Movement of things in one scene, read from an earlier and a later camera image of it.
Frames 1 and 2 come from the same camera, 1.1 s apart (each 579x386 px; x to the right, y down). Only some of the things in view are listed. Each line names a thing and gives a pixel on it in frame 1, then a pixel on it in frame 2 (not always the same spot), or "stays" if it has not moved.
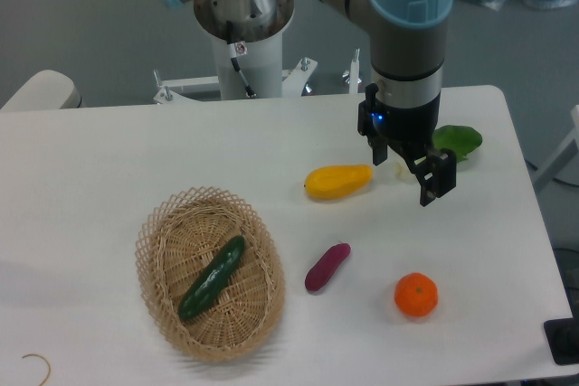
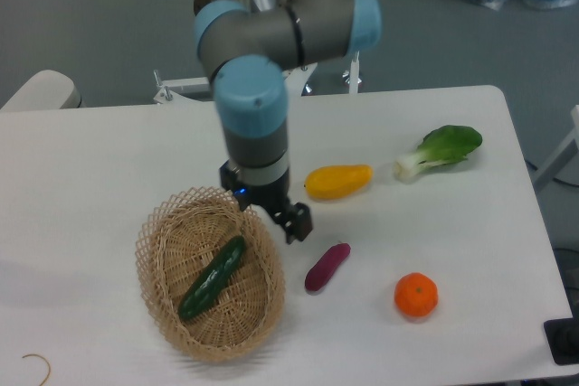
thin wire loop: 45,360 stays
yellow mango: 329,183 stays
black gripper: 410,132 → 273,198
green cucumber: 214,277 stays
